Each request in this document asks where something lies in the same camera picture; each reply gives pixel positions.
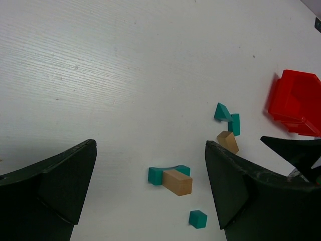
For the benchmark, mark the right blue corner label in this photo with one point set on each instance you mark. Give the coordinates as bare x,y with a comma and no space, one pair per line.
317,24

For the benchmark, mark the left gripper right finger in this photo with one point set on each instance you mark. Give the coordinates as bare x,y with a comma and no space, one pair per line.
254,203

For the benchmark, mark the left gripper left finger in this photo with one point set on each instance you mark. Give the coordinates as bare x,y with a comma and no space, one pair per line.
44,201

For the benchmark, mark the red plastic bin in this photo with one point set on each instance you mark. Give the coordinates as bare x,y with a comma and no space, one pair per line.
294,102

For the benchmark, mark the teal triangular wood block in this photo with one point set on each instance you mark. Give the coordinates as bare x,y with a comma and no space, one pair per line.
222,114

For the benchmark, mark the teal cube wood block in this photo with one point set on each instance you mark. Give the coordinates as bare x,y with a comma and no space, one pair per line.
197,219

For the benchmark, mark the teal rectangular wood block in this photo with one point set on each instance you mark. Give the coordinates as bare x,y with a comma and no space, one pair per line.
234,125

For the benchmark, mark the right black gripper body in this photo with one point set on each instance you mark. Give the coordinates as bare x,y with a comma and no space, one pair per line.
302,154

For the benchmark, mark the tan rectangular wood block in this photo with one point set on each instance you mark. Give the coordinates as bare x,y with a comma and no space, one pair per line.
177,182

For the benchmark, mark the teal arch wood block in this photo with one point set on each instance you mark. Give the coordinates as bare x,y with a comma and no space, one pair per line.
155,174

